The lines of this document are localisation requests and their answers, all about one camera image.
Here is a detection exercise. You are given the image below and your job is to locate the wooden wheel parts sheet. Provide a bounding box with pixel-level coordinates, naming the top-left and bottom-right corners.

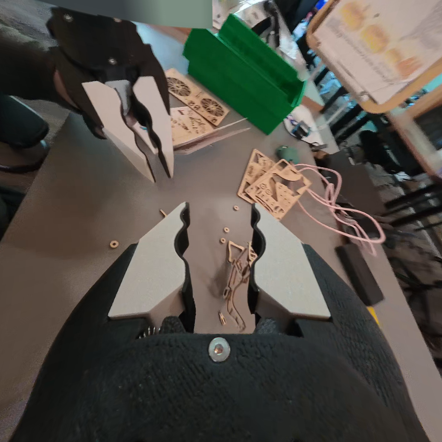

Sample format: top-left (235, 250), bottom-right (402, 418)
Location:
top-left (164, 68), bottom-right (230, 126)

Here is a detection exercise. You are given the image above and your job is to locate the paper instruction booklet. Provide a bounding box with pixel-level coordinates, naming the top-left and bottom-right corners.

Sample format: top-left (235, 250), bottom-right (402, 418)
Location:
top-left (169, 106), bottom-right (251, 152)

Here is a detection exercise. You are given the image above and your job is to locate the pink cord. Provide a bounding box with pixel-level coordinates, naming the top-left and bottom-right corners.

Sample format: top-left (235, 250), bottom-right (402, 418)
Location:
top-left (294, 163), bottom-right (385, 256)

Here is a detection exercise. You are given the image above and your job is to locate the wooden model assembly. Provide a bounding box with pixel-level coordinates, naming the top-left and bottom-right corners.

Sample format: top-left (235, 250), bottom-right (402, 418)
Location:
top-left (221, 240), bottom-right (258, 332)

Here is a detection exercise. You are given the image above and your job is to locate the grey-green round object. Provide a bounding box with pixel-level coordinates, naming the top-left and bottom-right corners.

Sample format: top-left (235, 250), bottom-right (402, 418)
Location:
top-left (276, 145), bottom-right (304, 164)

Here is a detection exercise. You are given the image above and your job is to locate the green plastic bin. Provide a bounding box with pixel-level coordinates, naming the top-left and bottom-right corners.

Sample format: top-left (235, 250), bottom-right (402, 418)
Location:
top-left (182, 13), bottom-right (306, 135)

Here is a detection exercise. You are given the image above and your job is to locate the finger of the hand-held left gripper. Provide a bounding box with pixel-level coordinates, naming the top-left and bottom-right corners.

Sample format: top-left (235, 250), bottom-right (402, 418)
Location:
top-left (82, 80), bottom-right (157, 183)
top-left (131, 75), bottom-right (175, 179)

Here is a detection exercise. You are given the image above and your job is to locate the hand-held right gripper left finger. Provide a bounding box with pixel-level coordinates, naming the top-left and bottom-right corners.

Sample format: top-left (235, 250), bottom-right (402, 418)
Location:
top-left (108, 202), bottom-right (195, 334)

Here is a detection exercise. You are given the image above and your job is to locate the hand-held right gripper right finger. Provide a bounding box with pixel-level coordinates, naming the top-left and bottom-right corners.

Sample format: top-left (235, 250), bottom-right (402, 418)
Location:
top-left (248, 203), bottom-right (332, 334)

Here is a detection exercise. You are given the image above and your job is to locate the black rectangular bar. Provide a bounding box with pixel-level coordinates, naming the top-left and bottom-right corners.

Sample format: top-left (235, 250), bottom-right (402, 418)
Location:
top-left (335, 243), bottom-right (384, 306)

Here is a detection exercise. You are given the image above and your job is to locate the black office chair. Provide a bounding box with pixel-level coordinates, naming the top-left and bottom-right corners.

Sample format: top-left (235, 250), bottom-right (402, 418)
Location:
top-left (0, 95), bottom-right (49, 173)

